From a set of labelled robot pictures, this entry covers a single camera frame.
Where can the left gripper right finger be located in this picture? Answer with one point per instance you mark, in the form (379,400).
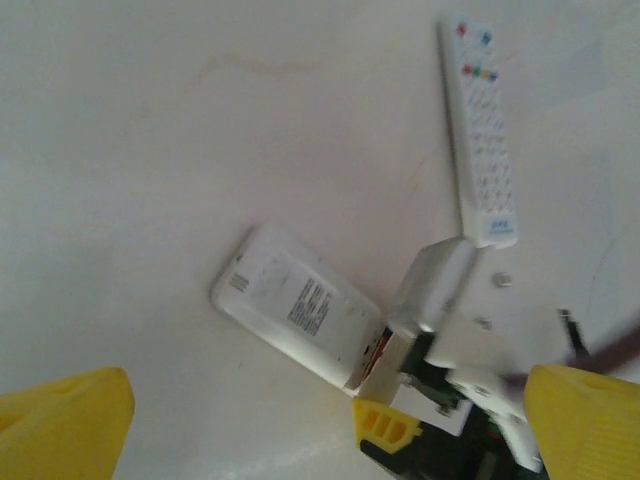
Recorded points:
(590,430)

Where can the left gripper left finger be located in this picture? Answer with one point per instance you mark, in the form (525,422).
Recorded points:
(60,430)

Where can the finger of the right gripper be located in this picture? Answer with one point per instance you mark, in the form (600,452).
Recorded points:
(385,425)

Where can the short white AC remote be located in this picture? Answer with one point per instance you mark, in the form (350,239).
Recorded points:
(290,300)

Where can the long white TV remote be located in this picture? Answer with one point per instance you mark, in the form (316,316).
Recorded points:
(480,135)

